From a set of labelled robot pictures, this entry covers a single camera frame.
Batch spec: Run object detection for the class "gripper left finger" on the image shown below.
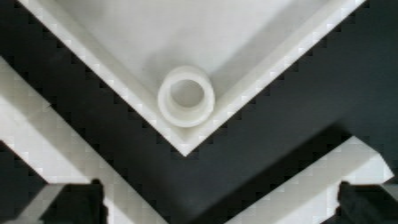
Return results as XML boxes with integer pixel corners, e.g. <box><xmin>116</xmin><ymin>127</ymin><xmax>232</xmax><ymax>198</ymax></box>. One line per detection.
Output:
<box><xmin>0</xmin><ymin>179</ymin><xmax>109</xmax><ymax>224</ymax></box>

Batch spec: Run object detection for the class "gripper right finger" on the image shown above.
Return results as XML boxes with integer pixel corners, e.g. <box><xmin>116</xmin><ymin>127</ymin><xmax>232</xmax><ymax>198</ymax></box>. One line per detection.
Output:
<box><xmin>322</xmin><ymin>182</ymin><xmax>398</xmax><ymax>224</ymax></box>

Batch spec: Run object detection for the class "white square table top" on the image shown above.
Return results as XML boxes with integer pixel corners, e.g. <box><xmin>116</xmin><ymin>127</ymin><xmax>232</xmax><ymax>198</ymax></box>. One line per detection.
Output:
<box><xmin>17</xmin><ymin>0</ymin><xmax>365</xmax><ymax>154</ymax></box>

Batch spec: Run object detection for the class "white L-shaped obstacle fence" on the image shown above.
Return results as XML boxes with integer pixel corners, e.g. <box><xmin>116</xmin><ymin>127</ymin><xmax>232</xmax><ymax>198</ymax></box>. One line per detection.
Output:
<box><xmin>0</xmin><ymin>58</ymin><xmax>393</xmax><ymax>224</ymax></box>

